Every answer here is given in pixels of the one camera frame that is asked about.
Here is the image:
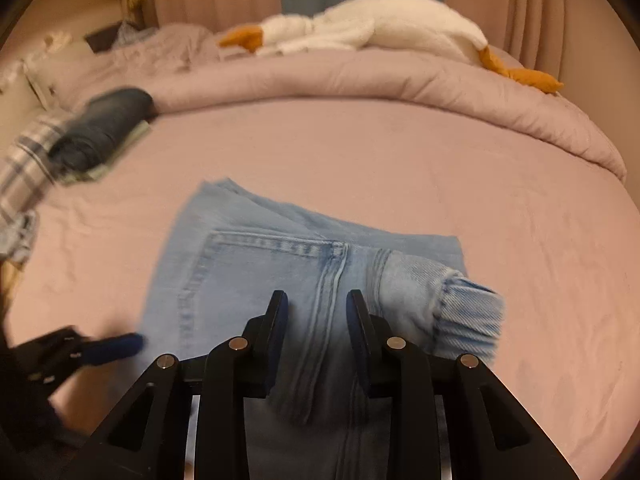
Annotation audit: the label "plaid pillow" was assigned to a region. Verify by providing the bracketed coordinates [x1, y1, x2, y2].
[0, 110, 76, 226]

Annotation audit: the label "light blue denim pants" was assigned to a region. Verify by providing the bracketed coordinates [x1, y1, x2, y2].
[141, 176, 505, 480]

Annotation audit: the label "beige pillow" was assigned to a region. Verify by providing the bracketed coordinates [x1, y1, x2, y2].
[22, 50, 73, 109]

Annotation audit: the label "blue and white printed cloth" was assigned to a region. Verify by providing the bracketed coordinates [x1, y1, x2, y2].
[0, 210, 40, 264]

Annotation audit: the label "folded pale green cloth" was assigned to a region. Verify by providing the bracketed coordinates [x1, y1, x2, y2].
[62, 120, 153, 186]

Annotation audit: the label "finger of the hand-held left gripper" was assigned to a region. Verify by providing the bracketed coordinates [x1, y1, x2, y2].
[75, 332, 147, 367]

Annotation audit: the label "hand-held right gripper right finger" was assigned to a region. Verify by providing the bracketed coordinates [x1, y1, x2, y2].
[346, 290, 581, 480]

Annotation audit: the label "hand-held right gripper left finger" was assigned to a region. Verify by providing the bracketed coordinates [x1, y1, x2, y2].
[75, 290, 290, 480]

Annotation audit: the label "white goose plush toy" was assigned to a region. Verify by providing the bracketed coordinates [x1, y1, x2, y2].
[218, 0, 565, 96]

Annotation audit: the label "dark clothing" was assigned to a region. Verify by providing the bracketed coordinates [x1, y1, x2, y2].
[85, 20, 126, 54]

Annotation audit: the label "pink quilted comforter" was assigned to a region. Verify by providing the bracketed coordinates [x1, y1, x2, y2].
[52, 22, 628, 181]

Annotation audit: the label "cream headboard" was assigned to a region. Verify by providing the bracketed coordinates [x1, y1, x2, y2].
[0, 70, 43, 141]

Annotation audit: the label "small white plush toy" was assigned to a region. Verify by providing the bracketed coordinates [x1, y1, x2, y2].
[42, 30, 75, 55]

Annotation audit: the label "folded dark denim jeans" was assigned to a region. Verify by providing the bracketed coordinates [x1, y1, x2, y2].
[50, 87, 155, 171]

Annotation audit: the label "blue patterned cloth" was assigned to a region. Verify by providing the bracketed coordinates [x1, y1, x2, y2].
[115, 22, 157, 49]

